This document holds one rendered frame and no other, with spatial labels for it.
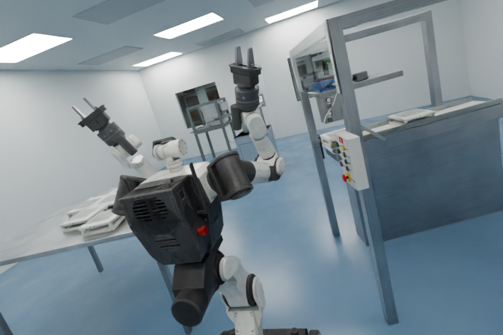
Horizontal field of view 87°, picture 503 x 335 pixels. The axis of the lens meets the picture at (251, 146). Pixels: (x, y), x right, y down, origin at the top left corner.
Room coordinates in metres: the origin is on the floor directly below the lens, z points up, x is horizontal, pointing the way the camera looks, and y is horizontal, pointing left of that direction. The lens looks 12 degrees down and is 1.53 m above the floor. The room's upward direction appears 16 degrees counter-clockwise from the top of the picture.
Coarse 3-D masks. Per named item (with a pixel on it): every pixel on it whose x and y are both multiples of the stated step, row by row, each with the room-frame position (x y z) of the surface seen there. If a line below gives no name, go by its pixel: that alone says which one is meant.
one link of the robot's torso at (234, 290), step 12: (228, 264) 0.95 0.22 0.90; (240, 264) 1.12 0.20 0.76; (228, 276) 0.92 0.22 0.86; (240, 276) 1.08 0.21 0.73; (252, 276) 1.17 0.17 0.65; (228, 288) 1.04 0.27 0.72; (240, 288) 1.05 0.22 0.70; (228, 300) 1.09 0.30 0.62; (240, 300) 1.08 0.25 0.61; (252, 300) 1.09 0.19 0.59
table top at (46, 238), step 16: (64, 208) 2.72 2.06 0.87; (48, 224) 2.30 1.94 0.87; (16, 240) 2.10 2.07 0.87; (32, 240) 1.99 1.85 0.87; (48, 240) 1.89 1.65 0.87; (64, 240) 1.80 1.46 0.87; (80, 240) 1.71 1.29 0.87; (96, 240) 1.64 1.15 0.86; (112, 240) 1.63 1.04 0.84; (0, 256) 1.83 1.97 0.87; (16, 256) 1.74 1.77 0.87; (32, 256) 1.71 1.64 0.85
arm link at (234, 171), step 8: (224, 160) 0.88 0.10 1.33; (232, 160) 0.88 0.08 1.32; (240, 160) 0.94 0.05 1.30; (216, 168) 0.90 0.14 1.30; (224, 168) 0.87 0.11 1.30; (232, 168) 0.86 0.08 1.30; (240, 168) 0.87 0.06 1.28; (248, 168) 0.91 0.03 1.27; (224, 176) 0.86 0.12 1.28; (232, 176) 0.84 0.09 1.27; (240, 176) 0.85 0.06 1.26; (248, 176) 0.91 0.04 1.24; (224, 184) 0.86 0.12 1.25; (232, 184) 0.83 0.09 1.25; (240, 184) 0.83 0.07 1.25
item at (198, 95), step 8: (192, 88) 7.95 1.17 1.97; (200, 88) 7.89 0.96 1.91; (208, 88) 7.82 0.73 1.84; (216, 88) 7.76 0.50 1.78; (184, 96) 8.04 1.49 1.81; (192, 96) 7.97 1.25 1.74; (200, 96) 7.91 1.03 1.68; (208, 96) 7.84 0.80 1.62; (216, 96) 7.78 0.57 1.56; (184, 104) 8.06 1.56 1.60; (192, 104) 7.99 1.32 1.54; (184, 112) 8.08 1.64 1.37; (192, 112) 8.01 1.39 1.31; (200, 120) 7.97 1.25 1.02; (208, 120) 7.90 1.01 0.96
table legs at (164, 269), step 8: (88, 248) 2.82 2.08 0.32; (96, 256) 2.83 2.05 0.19; (96, 264) 2.82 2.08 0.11; (160, 264) 1.62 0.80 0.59; (168, 272) 1.64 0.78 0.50; (168, 280) 1.62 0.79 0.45; (168, 288) 1.62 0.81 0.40; (0, 312) 1.84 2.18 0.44; (0, 320) 1.82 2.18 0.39; (0, 328) 1.81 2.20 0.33; (8, 328) 1.84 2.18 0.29; (184, 328) 1.62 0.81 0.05
